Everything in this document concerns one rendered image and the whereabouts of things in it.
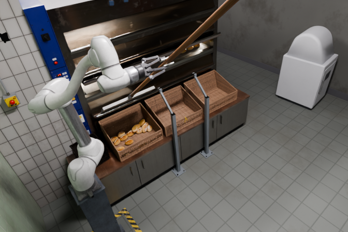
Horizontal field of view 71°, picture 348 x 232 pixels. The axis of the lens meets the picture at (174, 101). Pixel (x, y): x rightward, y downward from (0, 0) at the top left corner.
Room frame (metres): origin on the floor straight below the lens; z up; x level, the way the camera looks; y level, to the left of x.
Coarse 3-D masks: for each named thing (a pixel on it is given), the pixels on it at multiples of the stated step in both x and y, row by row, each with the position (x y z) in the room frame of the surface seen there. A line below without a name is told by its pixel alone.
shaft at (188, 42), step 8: (232, 0) 0.87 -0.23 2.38; (224, 8) 0.90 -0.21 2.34; (216, 16) 0.93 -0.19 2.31; (208, 24) 0.98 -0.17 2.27; (200, 32) 1.02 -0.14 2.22; (192, 40) 1.07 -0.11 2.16; (184, 48) 1.13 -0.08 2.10; (176, 56) 1.21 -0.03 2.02; (152, 72) 1.46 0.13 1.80; (144, 80) 1.58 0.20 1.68
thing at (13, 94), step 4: (12, 92) 1.87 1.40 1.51; (4, 96) 1.81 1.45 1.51; (8, 96) 1.81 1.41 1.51; (12, 96) 1.81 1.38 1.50; (16, 96) 1.83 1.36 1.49; (4, 100) 1.78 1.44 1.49; (8, 100) 1.79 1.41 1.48; (16, 100) 1.82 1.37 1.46; (8, 104) 1.78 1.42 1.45; (16, 104) 1.81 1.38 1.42
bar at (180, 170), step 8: (160, 88) 2.24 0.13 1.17; (200, 88) 2.39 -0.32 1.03; (144, 96) 2.13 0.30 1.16; (208, 96) 2.31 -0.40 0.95; (128, 104) 2.03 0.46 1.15; (208, 104) 2.30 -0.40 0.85; (104, 112) 1.90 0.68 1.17; (208, 112) 2.30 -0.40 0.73; (208, 120) 2.30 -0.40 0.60; (176, 128) 2.05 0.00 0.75; (208, 128) 2.30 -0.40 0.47; (176, 136) 2.04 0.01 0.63; (208, 136) 2.30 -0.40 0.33; (176, 144) 2.03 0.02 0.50; (208, 144) 2.30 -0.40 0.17; (176, 152) 2.03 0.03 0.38; (200, 152) 2.32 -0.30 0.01; (208, 152) 2.30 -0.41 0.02; (176, 160) 2.04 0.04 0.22; (176, 168) 2.06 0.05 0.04
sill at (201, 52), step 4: (208, 48) 3.12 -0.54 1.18; (212, 48) 3.12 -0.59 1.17; (196, 52) 3.03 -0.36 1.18; (200, 52) 3.02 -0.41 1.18; (204, 52) 3.05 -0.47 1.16; (184, 56) 2.94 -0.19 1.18; (188, 56) 2.93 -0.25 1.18; (192, 56) 2.94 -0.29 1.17; (196, 56) 2.97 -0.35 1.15; (176, 60) 2.86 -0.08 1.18; (180, 60) 2.84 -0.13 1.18; (184, 60) 2.87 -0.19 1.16; (172, 64) 2.77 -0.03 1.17; (176, 64) 2.80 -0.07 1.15; (92, 92) 2.27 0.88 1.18; (96, 92) 2.27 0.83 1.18; (100, 92) 2.27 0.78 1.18; (88, 96) 2.20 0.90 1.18; (92, 96) 2.21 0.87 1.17; (96, 96) 2.24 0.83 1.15
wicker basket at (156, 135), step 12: (132, 108) 2.39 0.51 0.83; (144, 108) 2.37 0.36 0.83; (108, 120) 2.22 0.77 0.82; (120, 120) 2.27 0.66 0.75; (132, 120) 2.34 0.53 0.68; (108, 132) 2.16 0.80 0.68; (156, 132) 2.03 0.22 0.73; (108, 144) 2.05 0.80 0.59; (120, 144) 2.04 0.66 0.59; (132, 144) 1.87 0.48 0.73; (120, 156) 1.85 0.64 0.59
